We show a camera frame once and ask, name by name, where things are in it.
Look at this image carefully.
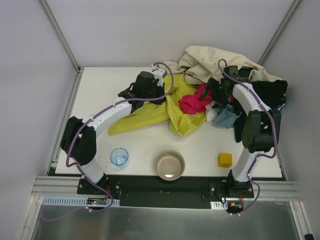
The white cable duct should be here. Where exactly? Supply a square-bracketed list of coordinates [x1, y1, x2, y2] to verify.
[42, 196, 121, 208]
[210, 201, 228, 211]

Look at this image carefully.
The clear blue plastic cup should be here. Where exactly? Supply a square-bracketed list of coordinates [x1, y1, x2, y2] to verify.
[110, 147, 129, 168]

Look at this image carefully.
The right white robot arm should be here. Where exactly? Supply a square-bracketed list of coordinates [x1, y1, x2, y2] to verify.
[200, 77, 281, 198]

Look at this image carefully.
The blue white patterned cloth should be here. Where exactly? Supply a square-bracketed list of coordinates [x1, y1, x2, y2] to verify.
[272, 103, 285, 111]

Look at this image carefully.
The purple cable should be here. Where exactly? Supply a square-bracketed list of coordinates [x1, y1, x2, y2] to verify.
[39, 61, 175, 222]
[217, 58, 280, 217]

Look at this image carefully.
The beige ceramic bowl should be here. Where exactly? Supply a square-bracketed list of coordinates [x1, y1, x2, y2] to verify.
[153, 150, 186, 182]

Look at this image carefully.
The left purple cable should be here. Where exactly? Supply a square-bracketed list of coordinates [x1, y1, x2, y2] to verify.
[39, 61, 175, 222]

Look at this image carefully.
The light blue cloth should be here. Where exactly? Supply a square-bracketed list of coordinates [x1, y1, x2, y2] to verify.
[212, 104, 242, 129]

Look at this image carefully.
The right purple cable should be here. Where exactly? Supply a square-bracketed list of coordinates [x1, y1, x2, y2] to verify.
[217, 58, 280, 217]

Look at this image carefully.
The yellow-green cloth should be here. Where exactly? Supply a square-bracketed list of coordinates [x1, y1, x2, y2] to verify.
[108, 74, 206, 136]

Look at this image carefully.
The beige cloth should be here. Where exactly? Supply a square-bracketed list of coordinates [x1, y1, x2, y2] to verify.
[165, 45, 281, 85]

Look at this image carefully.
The left white cable duct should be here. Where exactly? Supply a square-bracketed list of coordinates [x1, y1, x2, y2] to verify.
[42, 196, 121, 208]

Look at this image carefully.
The yellow cube block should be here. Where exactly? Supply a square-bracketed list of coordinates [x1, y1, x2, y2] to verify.
[217, 152, 233, 168]

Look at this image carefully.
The right white cable duct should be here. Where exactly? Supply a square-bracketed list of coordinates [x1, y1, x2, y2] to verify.
[210, 201, 228, 211]

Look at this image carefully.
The pink red cloth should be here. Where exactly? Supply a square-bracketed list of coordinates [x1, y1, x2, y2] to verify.
[178, 84, 213, 115]

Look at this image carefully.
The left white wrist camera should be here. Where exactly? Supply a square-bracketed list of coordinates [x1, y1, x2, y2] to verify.
[151, 65, 167, 87]

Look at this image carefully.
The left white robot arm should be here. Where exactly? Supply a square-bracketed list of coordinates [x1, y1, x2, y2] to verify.
[60, 68, 167, 184]

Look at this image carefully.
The right aluminium frame post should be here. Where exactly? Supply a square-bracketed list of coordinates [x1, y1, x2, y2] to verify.
[258, 0, 303, 65]

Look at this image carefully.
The black cloth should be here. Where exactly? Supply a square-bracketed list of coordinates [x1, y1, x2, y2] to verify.
[232, 79, 288, 143]

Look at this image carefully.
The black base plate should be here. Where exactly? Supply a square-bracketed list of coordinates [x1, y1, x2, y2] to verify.
[77, 175, 254, 209]

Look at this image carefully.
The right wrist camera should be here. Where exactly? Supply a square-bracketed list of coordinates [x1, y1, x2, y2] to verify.
[223, 65, 240, 79]

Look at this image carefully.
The aluminium frame post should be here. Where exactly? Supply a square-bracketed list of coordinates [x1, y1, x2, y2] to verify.
[38, 0, 82, 73]
[258, 0, 303, 65]

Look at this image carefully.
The left aluminium frame post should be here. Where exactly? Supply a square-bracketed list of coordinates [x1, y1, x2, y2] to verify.
[38, 0, 82, 73]

